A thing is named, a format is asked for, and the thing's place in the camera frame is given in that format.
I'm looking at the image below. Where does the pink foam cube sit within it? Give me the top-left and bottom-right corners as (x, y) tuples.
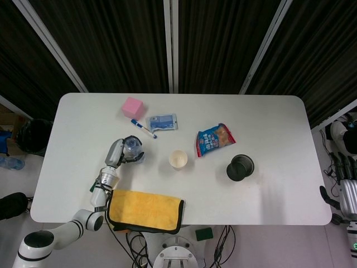
(121, 97), (144, 119)

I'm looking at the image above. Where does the blue white marker pen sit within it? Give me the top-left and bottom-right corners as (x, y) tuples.
(131, 118), (158, 140)

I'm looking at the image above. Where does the clear bottle with blue label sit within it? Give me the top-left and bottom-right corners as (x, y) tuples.
(0, 155), (25, 170)

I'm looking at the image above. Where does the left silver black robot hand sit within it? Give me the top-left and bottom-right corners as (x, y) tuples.
(104, 136), (146, 169)

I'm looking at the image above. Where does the blue white card packet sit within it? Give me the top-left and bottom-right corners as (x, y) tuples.
(145, 113), (179, 132)

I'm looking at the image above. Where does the white black robot unit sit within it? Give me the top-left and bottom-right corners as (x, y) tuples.
(329, 113), (357, 154)

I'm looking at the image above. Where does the white partition post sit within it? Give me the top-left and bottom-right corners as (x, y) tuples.
(311, 99), (357, 131)
(239, 0), (293, 94)
(0, 94), (26, 118)
(12, 0), (89, 93)
(163, 0), (179, 94)

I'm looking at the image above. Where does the beige paper cup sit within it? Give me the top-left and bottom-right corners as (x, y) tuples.
(168, 150), (188, 170)

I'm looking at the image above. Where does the transparent plastic water bottle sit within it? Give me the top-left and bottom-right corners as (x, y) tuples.
(123, 136), (146, 164)

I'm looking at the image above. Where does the black curtain panel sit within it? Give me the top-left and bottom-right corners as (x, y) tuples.
(245, 0), (357, 128)
(177, 0), (279, 94)
(29, 0), (170, 93)
(0, 0), (81, 121)

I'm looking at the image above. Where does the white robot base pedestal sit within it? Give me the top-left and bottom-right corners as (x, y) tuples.
(125, 224), (224, 268)

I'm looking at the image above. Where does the black cable bundle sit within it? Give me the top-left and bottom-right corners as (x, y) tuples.
(122, 225), (153, 268)
(319, 130), (340, 176)
(213, 224), (237, 268)

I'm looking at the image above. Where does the black bag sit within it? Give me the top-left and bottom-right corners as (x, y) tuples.
(0, 192), (34, 221)

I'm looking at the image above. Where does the black trash bin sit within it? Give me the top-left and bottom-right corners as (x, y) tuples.
(17, 119), (54, 157)

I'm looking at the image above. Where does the blue red snack bag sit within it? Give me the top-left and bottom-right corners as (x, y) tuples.
(194, 122), (237, 159)

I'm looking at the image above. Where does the yellow microfibre cloth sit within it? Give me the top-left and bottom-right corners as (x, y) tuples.
(105, 189), (185, 235)

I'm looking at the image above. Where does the brown cardboard box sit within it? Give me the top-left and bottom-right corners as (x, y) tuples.
(0, 104), (28, 157)

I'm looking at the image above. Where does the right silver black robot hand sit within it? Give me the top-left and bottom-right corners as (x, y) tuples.
(319, 152), (357, 223)

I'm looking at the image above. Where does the black plastic cup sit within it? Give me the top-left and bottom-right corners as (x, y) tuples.
(226, 154), (255, 182)

